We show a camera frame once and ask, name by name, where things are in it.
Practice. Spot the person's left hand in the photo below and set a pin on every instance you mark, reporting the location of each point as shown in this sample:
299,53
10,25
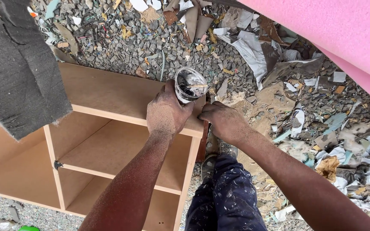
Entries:
165,112

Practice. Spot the person's dark spattered trousers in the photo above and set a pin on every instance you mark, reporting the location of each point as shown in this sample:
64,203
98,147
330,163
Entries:
225,199

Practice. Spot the wooden stick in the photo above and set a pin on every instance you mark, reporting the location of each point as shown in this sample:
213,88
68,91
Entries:
197,85

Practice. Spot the clear plastic glue cup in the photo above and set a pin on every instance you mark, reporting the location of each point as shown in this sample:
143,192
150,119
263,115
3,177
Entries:
189,85

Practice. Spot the green plastic object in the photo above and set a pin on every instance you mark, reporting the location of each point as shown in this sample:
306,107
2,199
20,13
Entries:
28,228

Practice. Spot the person's grey shoe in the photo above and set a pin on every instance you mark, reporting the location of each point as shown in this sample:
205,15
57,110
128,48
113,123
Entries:
208,165
228,149

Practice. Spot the grey foam slab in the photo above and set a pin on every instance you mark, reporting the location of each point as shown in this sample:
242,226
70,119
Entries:
16,64

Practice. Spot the pink foam sheet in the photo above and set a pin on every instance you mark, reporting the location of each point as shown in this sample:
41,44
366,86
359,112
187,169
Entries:
339,35

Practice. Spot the person's right fingers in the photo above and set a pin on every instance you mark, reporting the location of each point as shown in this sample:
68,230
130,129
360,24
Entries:
206,112

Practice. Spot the brown wooden shelf cabinet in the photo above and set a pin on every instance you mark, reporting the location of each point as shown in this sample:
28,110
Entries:
101,144

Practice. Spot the person's right hand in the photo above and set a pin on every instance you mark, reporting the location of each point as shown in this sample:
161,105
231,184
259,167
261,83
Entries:
225,122

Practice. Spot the heap of paper scraps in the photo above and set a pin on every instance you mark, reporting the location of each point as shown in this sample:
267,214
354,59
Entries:
300,96

